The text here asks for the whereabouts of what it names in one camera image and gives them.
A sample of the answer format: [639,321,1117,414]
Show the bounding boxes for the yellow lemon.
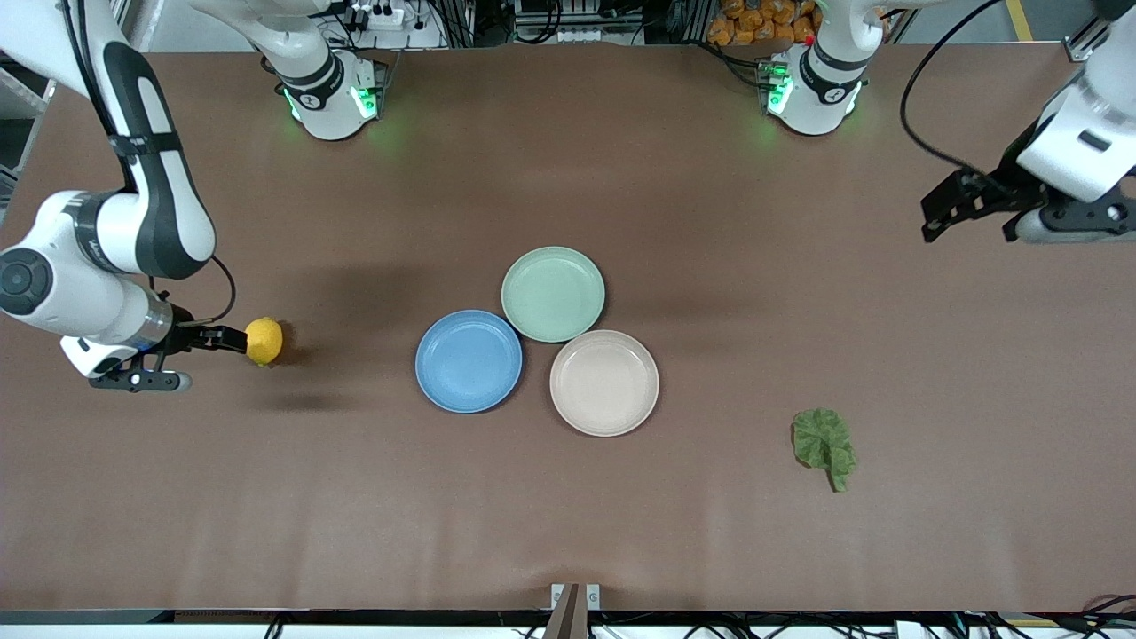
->
[244,317,285,367]

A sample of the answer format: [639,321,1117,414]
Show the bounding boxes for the green lettuce leaf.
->
[791,407,858,493]

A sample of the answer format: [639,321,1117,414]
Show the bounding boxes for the blue plate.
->
[414,309,524,414]

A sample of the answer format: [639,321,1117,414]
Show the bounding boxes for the orange snack bags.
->
[707,0,822,47]

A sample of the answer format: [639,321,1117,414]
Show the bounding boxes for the light green plate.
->
[501,246,607,343]

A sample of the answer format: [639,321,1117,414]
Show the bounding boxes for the white power strip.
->
[342,3,406,30]

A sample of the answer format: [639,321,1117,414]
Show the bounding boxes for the beige plate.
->
[548,329,660,438]

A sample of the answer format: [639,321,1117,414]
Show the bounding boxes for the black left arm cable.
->
[900,0,1022,176]

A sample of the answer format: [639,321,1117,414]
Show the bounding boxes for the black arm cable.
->
[900,0,1022,176]
[58,0,238,326]

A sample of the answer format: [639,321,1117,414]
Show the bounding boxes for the aluminium frame profile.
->
[1065,16,1121,63]

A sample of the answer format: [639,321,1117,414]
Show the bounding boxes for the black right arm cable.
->
[58,0,238,326]

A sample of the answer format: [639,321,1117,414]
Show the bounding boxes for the black cable bundle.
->
[1047,593,1136,636]

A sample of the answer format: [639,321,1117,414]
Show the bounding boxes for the metal bracket with post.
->
[543,583,603,639]

